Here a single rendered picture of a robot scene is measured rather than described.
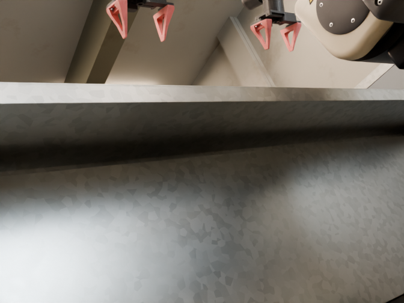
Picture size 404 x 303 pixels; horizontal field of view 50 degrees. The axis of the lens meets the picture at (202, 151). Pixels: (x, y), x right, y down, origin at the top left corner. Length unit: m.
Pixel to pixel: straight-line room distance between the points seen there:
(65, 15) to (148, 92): 3.79
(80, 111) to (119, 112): 0.06
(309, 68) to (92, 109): 3.83
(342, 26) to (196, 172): 0.34
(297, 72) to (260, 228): 3.73
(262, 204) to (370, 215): 0.29
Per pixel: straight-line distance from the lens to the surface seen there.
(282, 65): 4.59
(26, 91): 0.53
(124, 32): 0.99
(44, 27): 4.42
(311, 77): 4.34
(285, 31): 1.34
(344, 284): 0.86
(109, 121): 0.65
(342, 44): 0.74
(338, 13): 0.74
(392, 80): 1.85
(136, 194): 0.69
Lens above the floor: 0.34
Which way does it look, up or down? 24 degrees up
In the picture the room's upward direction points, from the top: 24 degrees counter-clockwise
